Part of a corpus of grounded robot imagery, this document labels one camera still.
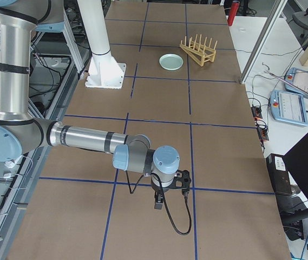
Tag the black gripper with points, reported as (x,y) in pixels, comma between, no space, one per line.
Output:
(159,190)

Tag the mint green plate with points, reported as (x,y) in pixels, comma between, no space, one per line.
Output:
(171,61)

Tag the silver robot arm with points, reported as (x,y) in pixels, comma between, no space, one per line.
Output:
(21,133)

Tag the wooden dish rack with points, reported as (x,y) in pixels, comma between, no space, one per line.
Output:
(199,50)

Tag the black computer box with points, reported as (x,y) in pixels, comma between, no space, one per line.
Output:
(278,174)

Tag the orange black connector strip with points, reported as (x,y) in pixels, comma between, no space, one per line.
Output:
(261,125)

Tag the near teach pendant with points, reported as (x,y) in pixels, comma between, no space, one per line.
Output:
(288,107)

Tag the teach pendant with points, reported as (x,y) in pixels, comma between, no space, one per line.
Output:
(288,107)
(297,77)

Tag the metal rod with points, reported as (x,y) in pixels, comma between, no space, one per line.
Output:
(282,78)

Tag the far teach pendant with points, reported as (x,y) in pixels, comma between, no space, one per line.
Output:
(297,77)

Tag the red bottle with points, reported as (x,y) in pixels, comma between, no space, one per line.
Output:
(233,11)

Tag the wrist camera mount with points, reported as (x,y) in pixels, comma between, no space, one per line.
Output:
(181,181)

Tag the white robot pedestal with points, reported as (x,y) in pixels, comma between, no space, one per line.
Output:
(104,71)

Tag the aluminium frame post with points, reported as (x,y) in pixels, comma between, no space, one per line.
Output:
(264,34)

